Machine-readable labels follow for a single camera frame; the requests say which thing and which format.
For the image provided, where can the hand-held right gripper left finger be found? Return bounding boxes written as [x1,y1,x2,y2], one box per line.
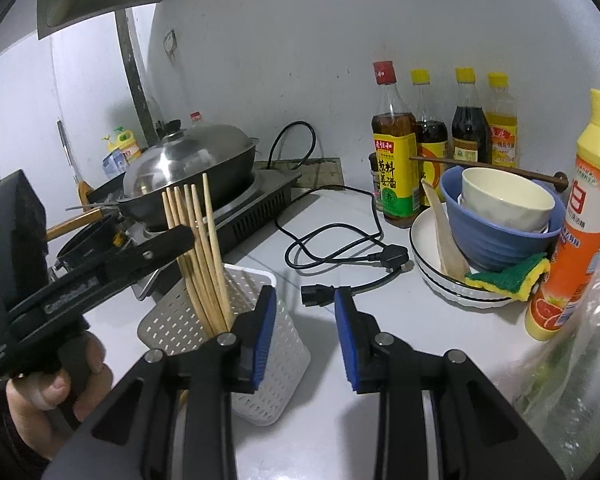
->
[42,285,278,480]

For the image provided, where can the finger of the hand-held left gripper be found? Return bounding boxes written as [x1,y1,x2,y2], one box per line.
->
[82,266,162,317]
[100,224,195,281]

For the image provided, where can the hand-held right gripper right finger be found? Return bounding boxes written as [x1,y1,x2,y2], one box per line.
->
[333,287,566,480]

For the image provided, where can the white perforated utensil holder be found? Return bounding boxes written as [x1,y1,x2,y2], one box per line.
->
[137,267,312,427]

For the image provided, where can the person's left forearm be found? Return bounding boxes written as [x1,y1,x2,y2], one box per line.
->
[0,379,51,480]

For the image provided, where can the person's left hand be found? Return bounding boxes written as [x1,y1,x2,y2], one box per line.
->
[7,332,114,456]

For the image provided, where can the black frying pan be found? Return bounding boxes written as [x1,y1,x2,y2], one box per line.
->
[55,217,132,272]

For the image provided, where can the steel wok lid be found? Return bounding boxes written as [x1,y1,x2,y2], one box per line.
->
[122,120,258,201]

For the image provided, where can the black wok with steel lid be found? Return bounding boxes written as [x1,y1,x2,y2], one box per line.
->
[45,124,261,242]

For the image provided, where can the black flat pan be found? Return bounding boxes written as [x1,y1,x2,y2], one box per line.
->
[77,172,131,212]

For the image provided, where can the blue white packet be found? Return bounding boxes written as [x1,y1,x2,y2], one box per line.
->
[102,152,130,177]

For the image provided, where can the black induction cooker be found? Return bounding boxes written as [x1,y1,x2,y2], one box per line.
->
[132,167,303,301]

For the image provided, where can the hanging metal utensil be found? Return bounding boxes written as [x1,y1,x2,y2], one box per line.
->
[56,120,82,187]

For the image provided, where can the yellow green bottles behind wok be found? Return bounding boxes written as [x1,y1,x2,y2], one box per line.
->
[102,127,144,162]

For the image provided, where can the white plate black rim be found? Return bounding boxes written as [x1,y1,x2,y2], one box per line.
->
[420,270,516,309]
[410,202,551,302]

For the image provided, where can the cream rice paddle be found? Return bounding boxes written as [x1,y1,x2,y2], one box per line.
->
[420,178,471,282]

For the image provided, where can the brown worn board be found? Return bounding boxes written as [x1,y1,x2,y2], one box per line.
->
[254,157,343,191]

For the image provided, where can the red cap sauce bottle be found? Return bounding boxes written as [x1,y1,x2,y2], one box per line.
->
[370,61,418,228]

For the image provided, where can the yellow green sponge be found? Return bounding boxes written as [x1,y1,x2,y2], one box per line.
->
[464,252,551,303]

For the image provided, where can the blue bowl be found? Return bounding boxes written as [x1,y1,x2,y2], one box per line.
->
[439,165,567,272]

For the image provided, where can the grey vertical pipe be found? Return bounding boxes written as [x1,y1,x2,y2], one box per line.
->
[115,9,163,128]

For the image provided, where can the cream white cup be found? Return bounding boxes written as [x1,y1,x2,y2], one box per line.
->
[460,167,556,233]

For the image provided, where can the yellow cap dark sauce bottle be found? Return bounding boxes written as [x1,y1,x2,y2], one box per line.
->
[411,69,450,208]

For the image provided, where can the dark wooden stick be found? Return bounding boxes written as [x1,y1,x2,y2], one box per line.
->
[410,156,570,192]

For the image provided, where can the yellow cap soy sauce bottle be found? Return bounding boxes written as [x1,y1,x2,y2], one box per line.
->
[451,67,492,166]

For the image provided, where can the clear plastic bag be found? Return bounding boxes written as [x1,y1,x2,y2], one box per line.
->
[517,230,600,476]

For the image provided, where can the yellow cap oil bottle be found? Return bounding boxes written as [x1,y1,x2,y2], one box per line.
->
[485,72,518,168]

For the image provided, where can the orange yellow cleaner bottle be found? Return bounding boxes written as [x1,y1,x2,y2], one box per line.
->
[525,88,600,343]

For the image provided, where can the black cord with connector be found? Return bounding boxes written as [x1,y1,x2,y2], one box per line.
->
[301,262,416,307]

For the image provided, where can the black power cable with plug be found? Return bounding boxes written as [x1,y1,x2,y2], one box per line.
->
[267,121,411,272]

